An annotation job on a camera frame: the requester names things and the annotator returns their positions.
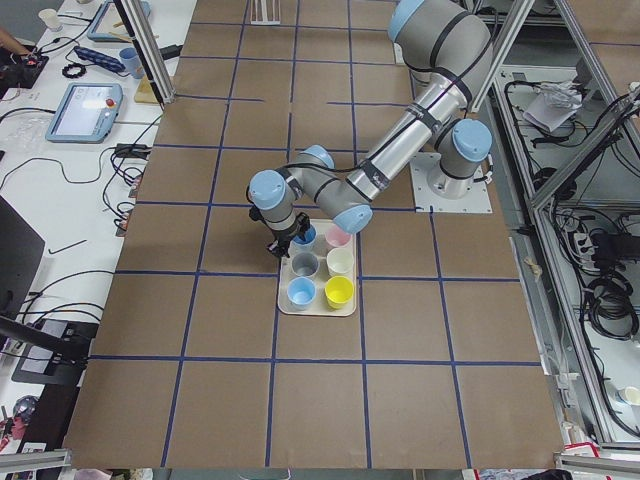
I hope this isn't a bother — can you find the cream serving tray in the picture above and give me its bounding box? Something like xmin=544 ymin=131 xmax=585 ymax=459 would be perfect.
xmin=277 ymin=219 xmax=357 ymax=317

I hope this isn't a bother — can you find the black power adapter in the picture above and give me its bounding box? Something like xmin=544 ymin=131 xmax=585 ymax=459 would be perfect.
xmin=160 ymin=44 xmax=183 ymax=60

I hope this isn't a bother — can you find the blue plaid pencil case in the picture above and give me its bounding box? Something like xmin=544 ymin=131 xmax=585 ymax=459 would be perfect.
xmin=73 ymin=46 xmax=126 ymax=73

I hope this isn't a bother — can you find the near blue teach pendant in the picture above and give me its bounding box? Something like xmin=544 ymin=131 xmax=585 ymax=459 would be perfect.
xmin=45 ymin=82 xmax=123 ymax=144

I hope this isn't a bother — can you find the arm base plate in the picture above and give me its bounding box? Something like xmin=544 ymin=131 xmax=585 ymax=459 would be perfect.
xmin=409 ymin=152 xmax=493 ymax=214

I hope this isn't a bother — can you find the pink plastic cup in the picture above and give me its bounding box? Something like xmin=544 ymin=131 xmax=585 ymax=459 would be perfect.
xmin=324 ymin=224 xmax=352 ymax=250

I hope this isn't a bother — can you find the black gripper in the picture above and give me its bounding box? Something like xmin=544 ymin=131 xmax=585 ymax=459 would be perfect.
xmin=267 ymin=212 xmax=313 ymax=258

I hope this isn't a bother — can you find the wooden mug tree stand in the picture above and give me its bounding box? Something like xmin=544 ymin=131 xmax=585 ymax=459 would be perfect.
xmin=125 ymin=38 xmax=157 ymax=104

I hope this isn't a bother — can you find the blue teach pendant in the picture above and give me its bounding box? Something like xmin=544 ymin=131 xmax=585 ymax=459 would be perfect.
xmin=45 ymin=82 xmax=123 ymax=144
xmin=87 ymin=1 xmax=130 ymax=42

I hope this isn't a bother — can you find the aluminium frame post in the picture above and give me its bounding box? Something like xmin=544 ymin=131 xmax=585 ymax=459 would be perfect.
xmin=114 ymin=0 xmax=176 ymax=107

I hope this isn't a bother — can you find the white paper cup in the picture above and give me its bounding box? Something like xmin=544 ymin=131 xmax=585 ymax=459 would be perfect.
xmin=38 ymin=8 xmax=62 ymax=32

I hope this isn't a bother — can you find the blue cup on desk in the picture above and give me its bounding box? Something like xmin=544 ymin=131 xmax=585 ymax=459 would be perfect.
xmin=119 ymin=47 xmax=144 ymax=80

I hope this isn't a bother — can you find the light blue plastic cup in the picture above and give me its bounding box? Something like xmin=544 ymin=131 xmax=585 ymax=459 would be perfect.
xmin=291 ymin=225 xmax=317 ymax=251

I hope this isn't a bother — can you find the yellow plastic cup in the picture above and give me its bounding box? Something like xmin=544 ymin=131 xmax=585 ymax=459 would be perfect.
xmin=324 ymin=276 xmax=355 ymax=310

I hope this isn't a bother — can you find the cream plastic cup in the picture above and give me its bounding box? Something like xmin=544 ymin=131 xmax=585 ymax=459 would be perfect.
xmin=326 ymin=248 xmax=355 ymax=277

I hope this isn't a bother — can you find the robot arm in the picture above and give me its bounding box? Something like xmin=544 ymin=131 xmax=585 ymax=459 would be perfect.
xmin=246 ymin=1 xmax=493 ymax=258

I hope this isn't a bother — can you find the far blue teach pendant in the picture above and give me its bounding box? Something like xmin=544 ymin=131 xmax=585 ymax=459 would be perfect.
xmin=87 ymin=1 xmax=130 ymax=42

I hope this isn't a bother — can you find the grey plastic cup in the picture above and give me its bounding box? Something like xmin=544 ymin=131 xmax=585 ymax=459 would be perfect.
xmin=291 ymin=252 xmax=320 ymax=278

